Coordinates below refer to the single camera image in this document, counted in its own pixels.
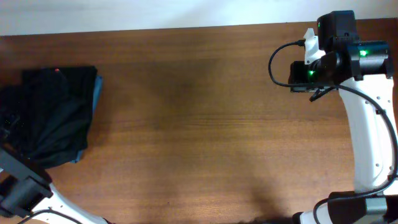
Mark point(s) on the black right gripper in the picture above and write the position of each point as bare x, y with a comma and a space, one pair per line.
298, 76

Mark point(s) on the black t-shirt with logo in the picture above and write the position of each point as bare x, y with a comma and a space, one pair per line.
47, 116

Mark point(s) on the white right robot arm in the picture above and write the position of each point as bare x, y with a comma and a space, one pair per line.
361, 73

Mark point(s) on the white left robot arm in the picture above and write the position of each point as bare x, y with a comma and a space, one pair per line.
28, 192

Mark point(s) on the stack of folded dark clothes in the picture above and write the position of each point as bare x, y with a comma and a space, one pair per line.
96, 94

